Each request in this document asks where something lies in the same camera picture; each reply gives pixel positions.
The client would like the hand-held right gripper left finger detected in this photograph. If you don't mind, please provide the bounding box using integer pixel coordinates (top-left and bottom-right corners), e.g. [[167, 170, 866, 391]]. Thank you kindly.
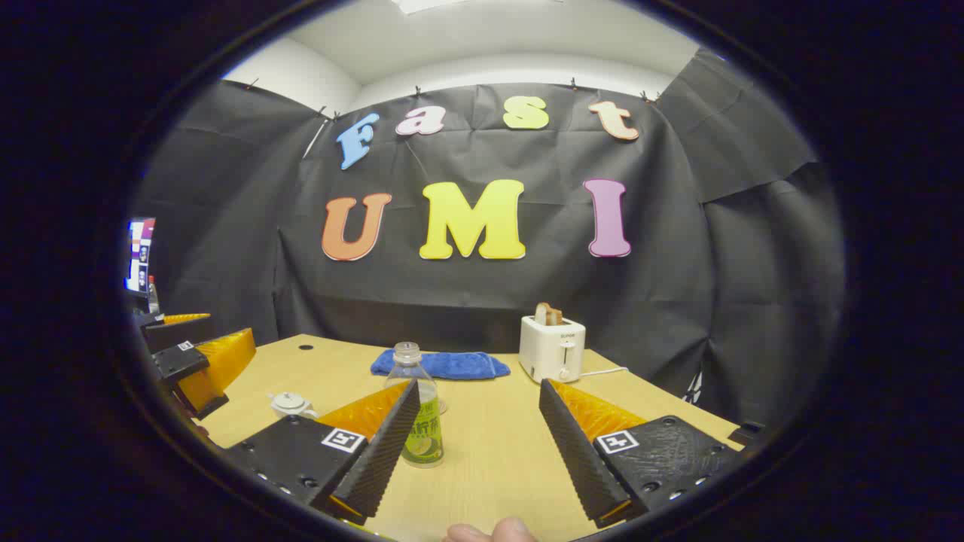
[[224, 379, 423, 526]]

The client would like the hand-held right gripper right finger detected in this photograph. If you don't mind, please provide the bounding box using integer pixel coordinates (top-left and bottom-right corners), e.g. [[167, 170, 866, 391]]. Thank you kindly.
[[538, 379, 746, 529]]

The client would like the clear green-label water bottle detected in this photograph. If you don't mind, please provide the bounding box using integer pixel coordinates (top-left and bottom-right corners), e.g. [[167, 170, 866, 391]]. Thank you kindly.
[[384, 342, 445, 469]]

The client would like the white ceramic teacup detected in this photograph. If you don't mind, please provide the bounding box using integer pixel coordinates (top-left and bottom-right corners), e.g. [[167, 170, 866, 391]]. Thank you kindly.
[[270, 391, 319, 421]]

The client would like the computer monitor screen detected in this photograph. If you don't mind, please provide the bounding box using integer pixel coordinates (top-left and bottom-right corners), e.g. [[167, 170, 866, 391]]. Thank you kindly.
[[124, 218, 157, 294]]

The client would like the white toaster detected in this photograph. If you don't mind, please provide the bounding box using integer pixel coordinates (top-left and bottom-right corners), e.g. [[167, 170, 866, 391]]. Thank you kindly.
[[518, 315, 587, 385]]

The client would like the blue towel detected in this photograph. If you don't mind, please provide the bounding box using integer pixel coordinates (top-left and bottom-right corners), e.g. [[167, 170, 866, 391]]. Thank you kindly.
[[370, 349, 511, 381]]

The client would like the black backdrop cloth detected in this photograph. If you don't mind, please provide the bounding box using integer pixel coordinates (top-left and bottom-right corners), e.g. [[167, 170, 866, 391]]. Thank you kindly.
[[132, 49, 846, 430]]

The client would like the ceiling light panel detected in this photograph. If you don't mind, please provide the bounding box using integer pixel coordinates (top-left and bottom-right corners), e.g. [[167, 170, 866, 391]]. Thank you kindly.
[[392, 0, 483, 14]]

